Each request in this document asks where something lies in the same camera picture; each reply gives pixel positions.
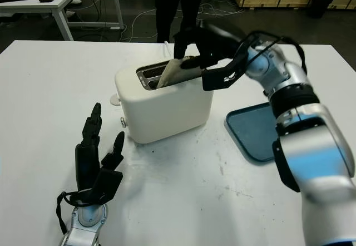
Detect black trash bin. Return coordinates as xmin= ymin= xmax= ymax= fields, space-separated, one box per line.
xmin=307 ymin=0 xmax=334 ymax=18

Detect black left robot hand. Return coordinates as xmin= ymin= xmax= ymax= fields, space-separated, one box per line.
xmin=74 ymin=103 xmax=125 ymax=193

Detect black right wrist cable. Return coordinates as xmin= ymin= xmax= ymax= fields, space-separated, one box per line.
xmin=239 ymin=30 xmax=308 ymax=74

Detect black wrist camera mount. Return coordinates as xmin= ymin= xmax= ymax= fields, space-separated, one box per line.
xmin=202 ymin=41 xmax=250 ymax=91
xmin=66 ymin=169 xmax=123 ymax=206

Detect slice of bread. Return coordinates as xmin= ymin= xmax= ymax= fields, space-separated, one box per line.
xmin=155 ymin=55 xmax=202 ymax=90

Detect blue plastic tray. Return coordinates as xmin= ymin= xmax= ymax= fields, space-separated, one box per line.
xmin=225 ymin=102 xmax=279 ymax=162

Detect white office desk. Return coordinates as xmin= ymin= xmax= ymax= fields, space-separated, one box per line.
xmin=0 ymin=0 xmax=125 ymax=41

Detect person light top black trousers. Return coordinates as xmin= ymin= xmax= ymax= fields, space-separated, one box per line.
xmin=154 ymin=0 xmax=206 ymax=44

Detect white two-slot toaster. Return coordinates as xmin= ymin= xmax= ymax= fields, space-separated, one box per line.
xmin=114 ymin=59 xmax=214 ymax=146

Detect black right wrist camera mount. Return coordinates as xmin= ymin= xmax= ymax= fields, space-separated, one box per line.
xmin=202 ymin=41 xmax=250 ymax=91

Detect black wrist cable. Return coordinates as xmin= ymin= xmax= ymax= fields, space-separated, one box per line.
xmin=56 ymin=191 xmax=76 ymax=234
xmin=239 ymin=30 xmax=308 ymax=74

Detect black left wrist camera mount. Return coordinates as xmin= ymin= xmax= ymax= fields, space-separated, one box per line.
xmin=66 ymin=169 xmax=123 ymax=206

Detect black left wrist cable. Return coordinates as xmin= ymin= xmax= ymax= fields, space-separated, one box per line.
xmin=56 ymin=191 xmax=76 ymax=234

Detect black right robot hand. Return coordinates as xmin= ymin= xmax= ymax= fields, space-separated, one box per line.
xmin=172 ymin=23 xmax=247 ymax=70

